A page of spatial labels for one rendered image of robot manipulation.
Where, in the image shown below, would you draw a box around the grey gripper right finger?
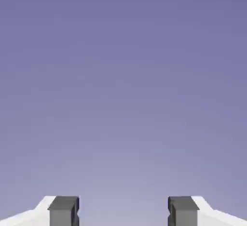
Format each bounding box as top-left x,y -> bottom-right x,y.
167,195 -> 247,226

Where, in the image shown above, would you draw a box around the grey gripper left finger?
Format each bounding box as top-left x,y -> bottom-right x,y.
0,195 -> 80,226

